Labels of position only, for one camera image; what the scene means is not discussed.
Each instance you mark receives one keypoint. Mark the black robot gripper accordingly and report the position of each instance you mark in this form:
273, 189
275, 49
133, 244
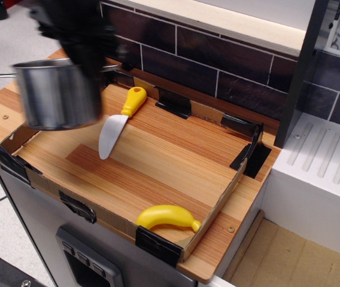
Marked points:
86, 36

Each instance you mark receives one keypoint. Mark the stainless steel pot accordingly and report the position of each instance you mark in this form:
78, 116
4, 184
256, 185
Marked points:
57, 95

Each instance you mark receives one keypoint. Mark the yellow toy banana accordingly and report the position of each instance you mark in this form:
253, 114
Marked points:
167, 214

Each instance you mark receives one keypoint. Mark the grey oven control panel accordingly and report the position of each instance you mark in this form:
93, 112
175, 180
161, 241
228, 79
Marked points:
87, 266

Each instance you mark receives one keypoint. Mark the white toy sink drainboard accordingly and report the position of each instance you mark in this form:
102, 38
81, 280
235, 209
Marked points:
303, 190

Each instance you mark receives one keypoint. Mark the yellow handled toy knife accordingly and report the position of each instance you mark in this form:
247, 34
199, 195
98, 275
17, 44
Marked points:
115, 124

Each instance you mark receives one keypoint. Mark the dark grey right post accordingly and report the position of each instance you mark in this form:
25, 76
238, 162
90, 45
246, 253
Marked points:
295, 100

